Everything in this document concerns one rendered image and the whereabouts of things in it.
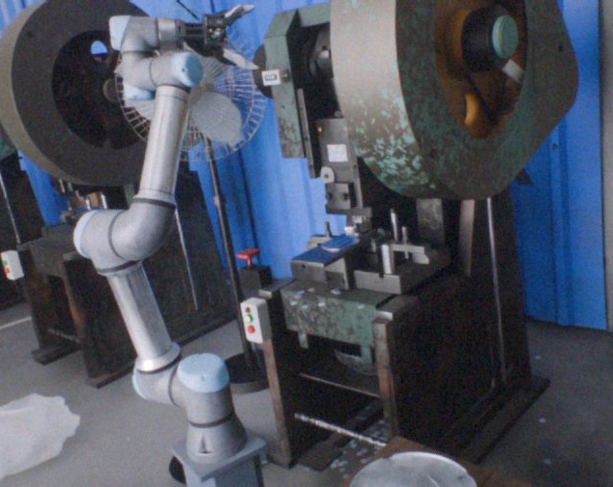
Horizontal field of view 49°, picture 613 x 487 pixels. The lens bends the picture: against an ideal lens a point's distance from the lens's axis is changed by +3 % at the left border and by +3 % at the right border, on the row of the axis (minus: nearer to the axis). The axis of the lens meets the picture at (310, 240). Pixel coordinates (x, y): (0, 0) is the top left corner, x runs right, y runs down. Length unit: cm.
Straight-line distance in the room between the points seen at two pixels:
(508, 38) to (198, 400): 117
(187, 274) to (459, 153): 218
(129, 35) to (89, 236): 48
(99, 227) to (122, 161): 155
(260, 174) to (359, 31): 261
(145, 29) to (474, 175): 89
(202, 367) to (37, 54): 169
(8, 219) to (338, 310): 336
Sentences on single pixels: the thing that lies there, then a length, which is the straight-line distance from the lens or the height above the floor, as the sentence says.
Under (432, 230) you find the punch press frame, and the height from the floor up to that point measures 75.
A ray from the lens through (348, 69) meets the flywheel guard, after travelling 158.
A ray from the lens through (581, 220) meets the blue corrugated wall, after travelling 309.
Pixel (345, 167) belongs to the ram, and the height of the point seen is 102.
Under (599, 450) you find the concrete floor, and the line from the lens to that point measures 247.
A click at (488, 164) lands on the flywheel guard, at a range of 187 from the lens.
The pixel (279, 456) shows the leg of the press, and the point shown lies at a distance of 247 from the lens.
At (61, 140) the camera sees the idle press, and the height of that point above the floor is 117.
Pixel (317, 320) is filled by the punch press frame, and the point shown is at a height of 56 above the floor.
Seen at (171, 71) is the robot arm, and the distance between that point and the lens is 159.
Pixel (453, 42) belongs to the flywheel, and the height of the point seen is 134.
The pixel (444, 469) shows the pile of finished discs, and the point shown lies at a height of 38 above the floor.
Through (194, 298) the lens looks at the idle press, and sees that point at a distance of 363.
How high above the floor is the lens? 137
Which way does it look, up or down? 16 degrees down
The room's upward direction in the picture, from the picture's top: 9 degrees counter-clockwise
